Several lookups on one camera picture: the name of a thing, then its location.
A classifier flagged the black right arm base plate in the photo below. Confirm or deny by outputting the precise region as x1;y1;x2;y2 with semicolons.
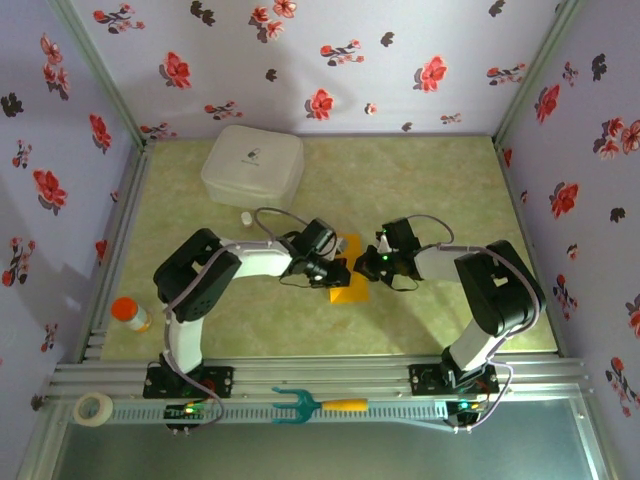
408;363;501;397

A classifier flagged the white tape roll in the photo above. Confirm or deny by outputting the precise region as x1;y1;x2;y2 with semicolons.
73;392;112;428

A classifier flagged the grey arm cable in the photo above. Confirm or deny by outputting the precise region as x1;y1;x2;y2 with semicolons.
402;214;547;434
162;207;314;426

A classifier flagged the aluminium side rail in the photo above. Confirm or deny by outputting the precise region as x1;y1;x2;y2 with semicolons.
78;138;157;362
492;135;569;357

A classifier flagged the white plastic lidded box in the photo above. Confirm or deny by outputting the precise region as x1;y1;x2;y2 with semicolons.
200;124;305;215

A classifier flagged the slotted grey cable duct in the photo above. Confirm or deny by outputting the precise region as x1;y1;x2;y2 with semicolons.
69;402;451;427

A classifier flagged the teal rake with yellow handle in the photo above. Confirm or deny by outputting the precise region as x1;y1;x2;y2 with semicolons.
271;386;370;426

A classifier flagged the grey left arm cable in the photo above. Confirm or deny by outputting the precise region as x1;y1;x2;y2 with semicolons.
162;207;314;426

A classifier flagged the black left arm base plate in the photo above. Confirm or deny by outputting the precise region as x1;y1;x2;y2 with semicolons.
143;364;236;400

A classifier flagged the orange-capped clear bottle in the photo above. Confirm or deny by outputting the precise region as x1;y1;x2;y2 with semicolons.
110;296;152;334

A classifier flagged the orange square paper sheet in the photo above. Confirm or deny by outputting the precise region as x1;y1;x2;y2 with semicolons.
328;233;371;305

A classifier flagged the grey right arm cable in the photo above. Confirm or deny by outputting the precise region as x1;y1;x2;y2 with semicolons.
402;214;547;434

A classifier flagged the aluminium corner post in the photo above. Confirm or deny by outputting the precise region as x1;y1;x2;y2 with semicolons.
491;0;587;147
48;0;157;151

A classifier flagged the aluminium mounting rail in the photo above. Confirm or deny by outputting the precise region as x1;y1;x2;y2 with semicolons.
47;354;595;402

